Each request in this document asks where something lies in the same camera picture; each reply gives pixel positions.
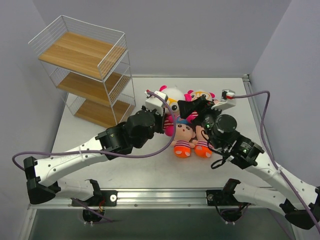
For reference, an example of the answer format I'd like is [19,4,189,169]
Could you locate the white panda plush yellow glasses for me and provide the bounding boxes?
[159,85,185,137]

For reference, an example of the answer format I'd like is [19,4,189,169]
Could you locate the boy plush orange shorts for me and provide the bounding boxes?
[194,125,213,159]
[172,123,196,159]

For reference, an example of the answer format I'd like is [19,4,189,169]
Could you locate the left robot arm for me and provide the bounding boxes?
[23,106,165,206]

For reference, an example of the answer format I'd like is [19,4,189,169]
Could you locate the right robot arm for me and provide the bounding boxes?
[178,96,320,230]

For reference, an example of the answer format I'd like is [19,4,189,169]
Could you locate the aluminium table edge rail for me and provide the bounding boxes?
[242,75,280,173]

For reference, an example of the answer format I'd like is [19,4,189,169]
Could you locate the front aluminium rail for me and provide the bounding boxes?
[27,188,293,210]

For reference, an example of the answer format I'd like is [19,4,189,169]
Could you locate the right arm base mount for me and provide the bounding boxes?
[206,178,247,207]

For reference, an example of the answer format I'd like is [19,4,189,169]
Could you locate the white wire wooden shelf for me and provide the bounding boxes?
[29,15,136,128]

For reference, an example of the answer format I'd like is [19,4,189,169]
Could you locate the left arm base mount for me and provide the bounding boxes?
[77,179,118,207]

